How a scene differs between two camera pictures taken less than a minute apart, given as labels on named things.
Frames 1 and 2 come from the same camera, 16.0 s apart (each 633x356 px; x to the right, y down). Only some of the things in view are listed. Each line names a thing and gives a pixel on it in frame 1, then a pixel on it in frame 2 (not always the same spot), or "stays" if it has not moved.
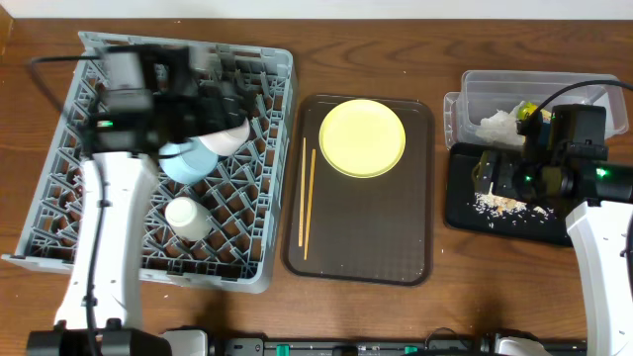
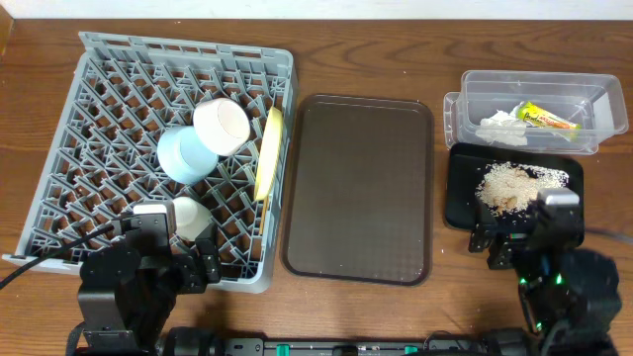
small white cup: (187, 219) stays
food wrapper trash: (501, 127) stays
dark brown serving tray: (377, 229) stays
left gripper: (218, 106) to (199, 267)
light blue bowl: (190, 166) stays
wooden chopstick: (310, 202) to (263, 217)
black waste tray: (497, 216) stays
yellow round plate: (362, 138) to (268, 154)
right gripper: (504, 173) to (501, 238)
